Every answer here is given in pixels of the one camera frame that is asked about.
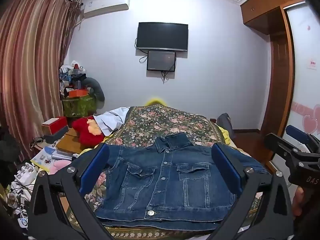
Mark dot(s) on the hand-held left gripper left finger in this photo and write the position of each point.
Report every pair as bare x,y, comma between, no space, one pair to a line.
93,170

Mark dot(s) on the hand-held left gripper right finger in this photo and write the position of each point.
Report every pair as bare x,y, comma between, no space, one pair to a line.
226,170

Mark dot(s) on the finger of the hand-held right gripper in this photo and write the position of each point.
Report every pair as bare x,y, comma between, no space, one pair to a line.
297,133
280,145

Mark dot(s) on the blue denim jacket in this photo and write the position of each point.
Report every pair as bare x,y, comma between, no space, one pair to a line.
170,180

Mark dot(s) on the pile of clothes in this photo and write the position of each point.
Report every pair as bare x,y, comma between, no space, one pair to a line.
71,76

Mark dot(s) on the person's right hand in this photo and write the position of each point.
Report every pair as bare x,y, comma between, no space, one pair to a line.
298,202

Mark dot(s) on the pink cloth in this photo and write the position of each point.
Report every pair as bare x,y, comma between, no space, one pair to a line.
60,167

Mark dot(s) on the red plush toy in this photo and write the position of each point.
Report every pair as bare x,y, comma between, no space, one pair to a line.
83,131

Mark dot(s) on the dark bag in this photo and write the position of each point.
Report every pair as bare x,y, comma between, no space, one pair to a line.
226,123

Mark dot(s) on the open magazine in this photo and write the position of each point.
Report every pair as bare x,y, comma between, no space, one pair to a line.
45,158

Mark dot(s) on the grey box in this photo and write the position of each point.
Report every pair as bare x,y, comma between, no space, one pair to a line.
55,136

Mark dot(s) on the light blue shirt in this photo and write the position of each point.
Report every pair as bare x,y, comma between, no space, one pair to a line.
112,118

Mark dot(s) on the wooden wardrobe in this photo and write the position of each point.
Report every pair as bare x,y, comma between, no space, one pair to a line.
280,80

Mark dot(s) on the red box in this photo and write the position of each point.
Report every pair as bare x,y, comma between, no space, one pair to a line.
56,123

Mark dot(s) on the green box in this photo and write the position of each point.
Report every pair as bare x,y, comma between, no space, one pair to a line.
77,106

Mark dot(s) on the white power strip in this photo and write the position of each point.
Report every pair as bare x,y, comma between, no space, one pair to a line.
25,173

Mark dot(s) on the pink paper label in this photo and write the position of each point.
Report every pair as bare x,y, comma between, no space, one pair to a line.
311,64

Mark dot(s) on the orange box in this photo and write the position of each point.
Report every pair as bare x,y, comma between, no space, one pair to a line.
78,93

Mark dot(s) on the grey neck pillow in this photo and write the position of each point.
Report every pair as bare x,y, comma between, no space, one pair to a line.
98,87

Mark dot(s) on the floral blanket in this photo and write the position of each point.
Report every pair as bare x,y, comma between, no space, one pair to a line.
160,120

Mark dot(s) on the striped pink curtain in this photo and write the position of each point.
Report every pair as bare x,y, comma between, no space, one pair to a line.
27,67

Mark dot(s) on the small black monitor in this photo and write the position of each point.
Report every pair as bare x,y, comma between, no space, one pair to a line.
161,60

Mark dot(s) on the white air conditioner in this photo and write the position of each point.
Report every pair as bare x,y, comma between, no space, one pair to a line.
105,5

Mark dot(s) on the black wall television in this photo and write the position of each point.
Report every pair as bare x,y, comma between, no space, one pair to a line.
162,36

